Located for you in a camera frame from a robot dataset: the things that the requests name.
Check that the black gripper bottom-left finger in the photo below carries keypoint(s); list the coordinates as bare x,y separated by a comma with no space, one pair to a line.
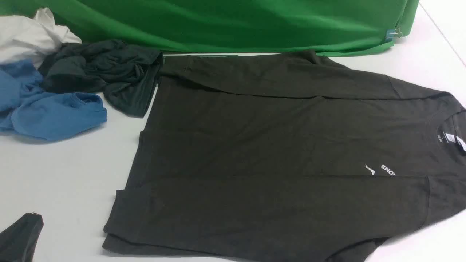
18,241

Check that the dark gray long-sleeve shirt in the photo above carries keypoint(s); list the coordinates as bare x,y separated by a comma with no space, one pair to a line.
287,158

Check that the blue crumpled shirt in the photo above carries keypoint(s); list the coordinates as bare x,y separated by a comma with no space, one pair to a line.
28,110

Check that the dark teal crumpled shirt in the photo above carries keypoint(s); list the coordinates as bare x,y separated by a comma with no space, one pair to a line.
126,74

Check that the white crumpled shirt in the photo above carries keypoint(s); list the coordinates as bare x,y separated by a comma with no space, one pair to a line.
33,39

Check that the green backdrop cloth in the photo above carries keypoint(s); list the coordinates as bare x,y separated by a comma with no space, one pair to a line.
330,27

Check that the blue binder clip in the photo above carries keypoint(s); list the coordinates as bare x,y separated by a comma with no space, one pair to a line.
393,34

